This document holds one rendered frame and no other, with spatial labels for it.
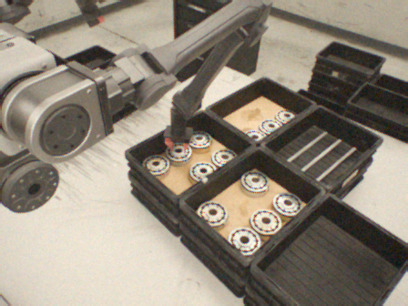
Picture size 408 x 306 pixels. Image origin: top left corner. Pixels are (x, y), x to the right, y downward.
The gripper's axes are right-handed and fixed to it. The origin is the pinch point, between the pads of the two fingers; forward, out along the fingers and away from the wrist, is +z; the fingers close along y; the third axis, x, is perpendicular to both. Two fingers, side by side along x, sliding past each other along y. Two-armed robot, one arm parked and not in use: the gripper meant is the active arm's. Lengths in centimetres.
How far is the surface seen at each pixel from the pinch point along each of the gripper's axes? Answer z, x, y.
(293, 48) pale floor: 88, -269, -76
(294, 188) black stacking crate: 0.4, 12.0, -44.0
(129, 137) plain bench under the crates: 17.3, -22.9, 27.4
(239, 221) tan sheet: 3.8, 27.2, -25.4
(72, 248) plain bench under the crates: 17, 38, 31
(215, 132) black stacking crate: 0.3, -13.3, -13.0
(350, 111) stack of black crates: 33, -86, -89
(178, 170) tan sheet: 4.0, 7.2, -1.4
